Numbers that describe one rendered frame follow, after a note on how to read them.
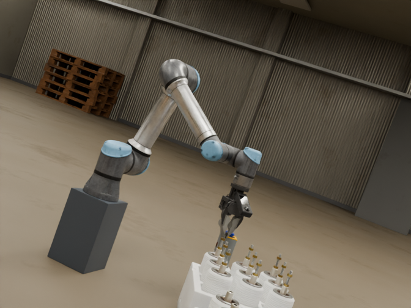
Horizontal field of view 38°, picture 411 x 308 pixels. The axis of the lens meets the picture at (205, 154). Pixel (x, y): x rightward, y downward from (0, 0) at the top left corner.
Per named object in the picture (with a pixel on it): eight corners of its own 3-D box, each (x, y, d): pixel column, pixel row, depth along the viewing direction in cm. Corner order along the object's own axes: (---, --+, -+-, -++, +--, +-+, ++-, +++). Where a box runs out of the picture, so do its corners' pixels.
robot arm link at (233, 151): (211, 139, 236) (235, 148, 232) (222, 142, 247) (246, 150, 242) (204, 157, 237) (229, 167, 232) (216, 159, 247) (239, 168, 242)
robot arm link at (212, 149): (166, 47, 236) (226, 150, 221) (178, 54, 246) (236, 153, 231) (144, 65, 240) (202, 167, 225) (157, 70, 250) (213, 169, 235)
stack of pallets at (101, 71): (111, 118, 1329) (126, 75, 1323) (89, 113, 1237) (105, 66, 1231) (59, 98, 1375) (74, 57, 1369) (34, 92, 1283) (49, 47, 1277)
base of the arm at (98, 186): (76, 188, 243) (84, 165, 243) (94, 189, 258) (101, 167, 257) (106, 202, 239) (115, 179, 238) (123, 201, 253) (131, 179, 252)
